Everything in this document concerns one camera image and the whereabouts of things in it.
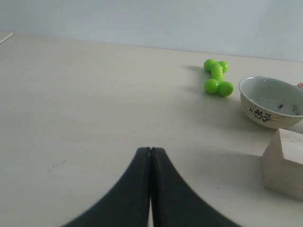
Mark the light wooden cube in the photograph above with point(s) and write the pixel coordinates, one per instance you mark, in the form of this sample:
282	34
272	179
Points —
282	164

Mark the white ceramic bowl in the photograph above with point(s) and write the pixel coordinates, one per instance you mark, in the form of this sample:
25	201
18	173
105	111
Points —
270	102

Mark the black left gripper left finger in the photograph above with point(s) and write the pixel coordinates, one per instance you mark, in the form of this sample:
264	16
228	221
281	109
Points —
127	203

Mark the green bone dog toy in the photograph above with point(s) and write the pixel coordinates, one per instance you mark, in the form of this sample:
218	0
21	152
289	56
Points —
217	84

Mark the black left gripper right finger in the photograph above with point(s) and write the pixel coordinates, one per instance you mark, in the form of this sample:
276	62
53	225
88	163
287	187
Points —
174	203

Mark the pink toy cake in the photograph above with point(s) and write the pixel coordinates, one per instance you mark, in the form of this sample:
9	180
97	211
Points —
300	85

